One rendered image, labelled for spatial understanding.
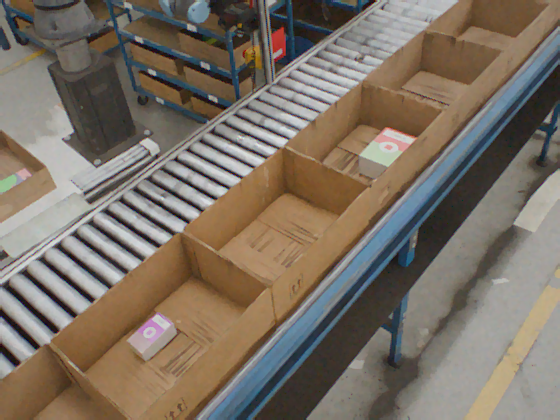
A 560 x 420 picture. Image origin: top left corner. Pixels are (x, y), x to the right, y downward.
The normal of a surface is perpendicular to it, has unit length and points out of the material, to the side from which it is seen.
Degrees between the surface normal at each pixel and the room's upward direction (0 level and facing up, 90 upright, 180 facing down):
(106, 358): 1
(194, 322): 2
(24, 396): 89
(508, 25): 89
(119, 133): 90
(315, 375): 0
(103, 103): 90
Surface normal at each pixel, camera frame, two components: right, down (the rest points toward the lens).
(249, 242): -0.08, -0.70
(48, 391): 0.76, 0.41
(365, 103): -0.61, 0.60
